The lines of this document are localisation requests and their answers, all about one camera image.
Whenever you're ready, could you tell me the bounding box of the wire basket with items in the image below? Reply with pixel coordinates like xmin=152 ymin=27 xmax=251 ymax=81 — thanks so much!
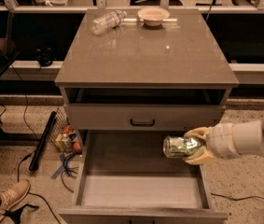
xmin=49 ymin=107 xmax=82 ymax=153

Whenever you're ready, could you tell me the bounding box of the black round device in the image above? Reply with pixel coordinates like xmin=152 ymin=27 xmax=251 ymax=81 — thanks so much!
xmin=35 ymin=48 xmax=55 ymax=67

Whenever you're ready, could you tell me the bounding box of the blue cable bundle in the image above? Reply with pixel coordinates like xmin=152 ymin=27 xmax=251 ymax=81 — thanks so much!
xmin=60 ymin=152 xmax=82 ymax=177

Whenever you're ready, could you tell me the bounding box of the grey drawer cabinet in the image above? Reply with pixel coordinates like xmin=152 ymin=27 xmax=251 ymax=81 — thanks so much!
xmin=54 ymin=7 xmax=241 ymax=151

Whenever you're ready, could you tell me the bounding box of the black drawer handle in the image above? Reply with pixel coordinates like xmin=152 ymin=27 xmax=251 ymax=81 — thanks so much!
xmin=130 ymin=119 xmax=155 ymax=127

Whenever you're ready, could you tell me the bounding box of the clear plastic water bottle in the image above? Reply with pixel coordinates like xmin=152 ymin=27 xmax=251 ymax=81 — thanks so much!
xmin=91 ymin=10 xmax=127 ymax=35

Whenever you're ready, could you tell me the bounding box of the black floor cable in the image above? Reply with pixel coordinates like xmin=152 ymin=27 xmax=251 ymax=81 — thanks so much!
xmin=16 ymin=149 xmax=63 ymax=224

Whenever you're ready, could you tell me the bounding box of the open grey middle drawer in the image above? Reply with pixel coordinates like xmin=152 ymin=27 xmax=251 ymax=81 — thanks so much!
xmin=60 ymin=131 xmax=228 ymax=224

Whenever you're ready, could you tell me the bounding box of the black long bar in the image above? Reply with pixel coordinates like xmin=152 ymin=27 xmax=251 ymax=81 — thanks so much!
xmin=28 ymin=111 xmax=57 ymax=172

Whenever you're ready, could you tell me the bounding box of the closed grey top drawer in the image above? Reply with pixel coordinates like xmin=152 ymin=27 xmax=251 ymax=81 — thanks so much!
xmin=64 ymin=104 xmax=225 ymax=132

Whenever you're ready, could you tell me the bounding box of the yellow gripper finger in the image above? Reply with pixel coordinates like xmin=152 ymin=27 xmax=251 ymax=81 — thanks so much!
xmin=184 ymin=147 xmax=216 ymax=165
xmin=184 ymin=127 xmax=212 ymax=141

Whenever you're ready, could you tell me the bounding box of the green soda can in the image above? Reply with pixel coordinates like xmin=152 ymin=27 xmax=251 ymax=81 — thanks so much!
xmin=163 ymin=136 xmax=204 ymax=158

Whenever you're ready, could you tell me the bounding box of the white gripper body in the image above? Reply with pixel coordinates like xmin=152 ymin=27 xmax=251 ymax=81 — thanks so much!
xmin=207 ymin=123 xmax=240 ymax=159

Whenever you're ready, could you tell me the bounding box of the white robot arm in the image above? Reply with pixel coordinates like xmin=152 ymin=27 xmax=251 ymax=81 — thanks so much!
xmin=184 ymin=117 xmax=264 ymax=165

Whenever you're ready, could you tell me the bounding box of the tan boot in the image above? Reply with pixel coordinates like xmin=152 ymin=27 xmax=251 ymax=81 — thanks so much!
xmin=0 ymin=180 xmax=31 ymax=222

